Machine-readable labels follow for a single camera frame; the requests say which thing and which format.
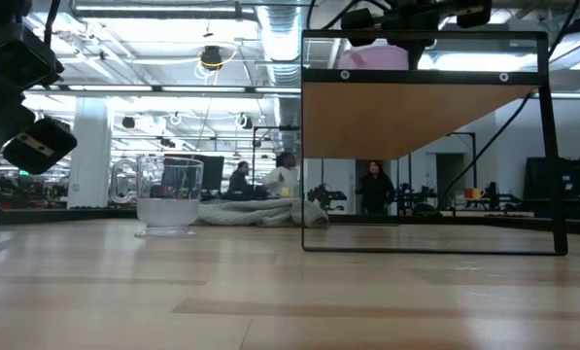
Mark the grey knitted cloth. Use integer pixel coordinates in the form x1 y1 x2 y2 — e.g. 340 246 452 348
194 196 330 228

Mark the clear glass mug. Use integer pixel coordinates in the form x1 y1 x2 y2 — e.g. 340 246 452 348
109 155 206 239

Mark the white pillar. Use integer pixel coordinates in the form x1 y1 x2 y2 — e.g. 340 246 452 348
66 96 113 210

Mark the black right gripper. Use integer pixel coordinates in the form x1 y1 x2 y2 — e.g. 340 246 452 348
340 0 494 70

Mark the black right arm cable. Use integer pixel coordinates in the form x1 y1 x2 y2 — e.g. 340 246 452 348
435 0 580 209

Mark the pink plastic cup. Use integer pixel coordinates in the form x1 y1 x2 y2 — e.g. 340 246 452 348
336 44 411 71

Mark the black ceiling-hung camera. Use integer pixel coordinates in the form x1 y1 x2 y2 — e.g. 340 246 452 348
199 45 224 72

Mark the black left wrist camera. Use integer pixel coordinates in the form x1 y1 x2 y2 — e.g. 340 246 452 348
0 23 66 92

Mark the person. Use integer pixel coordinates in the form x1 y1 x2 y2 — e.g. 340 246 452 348
262 151 300 198
228 160 256 198
355 159 396 216

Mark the wooden shelf with black frame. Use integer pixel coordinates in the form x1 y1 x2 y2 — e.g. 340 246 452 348
299 28 569 258

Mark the silver ventilation duct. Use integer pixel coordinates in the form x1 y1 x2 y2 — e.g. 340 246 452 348
254 3 315 161

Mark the black computer monitor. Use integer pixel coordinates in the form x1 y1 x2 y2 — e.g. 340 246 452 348
162 154 225 193

